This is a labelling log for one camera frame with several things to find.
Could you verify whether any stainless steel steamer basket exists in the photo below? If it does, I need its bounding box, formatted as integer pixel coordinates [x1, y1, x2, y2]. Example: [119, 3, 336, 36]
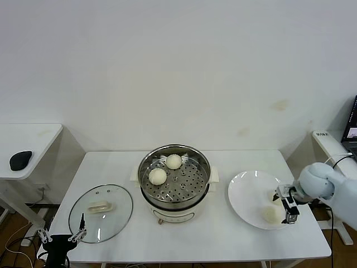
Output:
[137, 143, 211, 206]

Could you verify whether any white round plate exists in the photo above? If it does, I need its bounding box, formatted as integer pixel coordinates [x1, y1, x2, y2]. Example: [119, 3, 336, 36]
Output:
[227, 170, 296, 230]

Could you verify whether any white steamed baozi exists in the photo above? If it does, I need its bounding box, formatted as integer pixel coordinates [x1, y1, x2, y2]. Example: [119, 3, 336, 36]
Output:
[148, 168, 167, 186]
[166, 154, 182, 170]
[267, 189, 283, 207]
[260, 205, 283, 224]

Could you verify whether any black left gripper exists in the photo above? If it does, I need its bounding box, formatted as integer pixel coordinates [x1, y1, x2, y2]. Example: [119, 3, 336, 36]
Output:
[37, 213, 88, 268]

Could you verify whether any white cable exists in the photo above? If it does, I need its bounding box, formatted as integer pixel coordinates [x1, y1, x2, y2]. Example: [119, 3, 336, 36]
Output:
[325, 152, 353, 167]

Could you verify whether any black computer mouse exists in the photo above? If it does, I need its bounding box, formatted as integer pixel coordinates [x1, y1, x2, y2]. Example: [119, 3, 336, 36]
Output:
[9, 151, 32, 171]

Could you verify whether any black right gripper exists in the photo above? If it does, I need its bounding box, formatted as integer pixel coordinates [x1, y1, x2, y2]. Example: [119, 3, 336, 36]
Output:
[272, 184, 303, 226]

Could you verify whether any white side table with laptop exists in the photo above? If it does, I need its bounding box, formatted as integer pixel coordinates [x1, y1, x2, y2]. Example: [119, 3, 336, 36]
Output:
[311, 130, 357, 246]

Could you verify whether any black floor cable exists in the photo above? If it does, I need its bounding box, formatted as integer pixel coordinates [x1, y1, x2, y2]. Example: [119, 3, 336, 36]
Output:
[4, 234, 47, 268]

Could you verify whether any black laptop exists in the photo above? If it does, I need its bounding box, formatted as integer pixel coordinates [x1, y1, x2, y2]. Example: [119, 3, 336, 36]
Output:
[340, 95, 357, 162]

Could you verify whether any cream electric cooker pot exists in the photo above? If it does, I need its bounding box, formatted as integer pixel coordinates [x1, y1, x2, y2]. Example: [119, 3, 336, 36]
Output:
[129, 164, 220, 226]

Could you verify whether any glass lid with cream handle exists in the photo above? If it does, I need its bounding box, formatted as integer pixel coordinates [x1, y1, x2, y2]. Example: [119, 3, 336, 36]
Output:
[67, 183, 134, 244]

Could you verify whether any white side table with mouse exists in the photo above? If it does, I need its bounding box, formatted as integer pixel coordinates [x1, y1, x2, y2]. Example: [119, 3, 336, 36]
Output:
[0, 123, 64, 234]

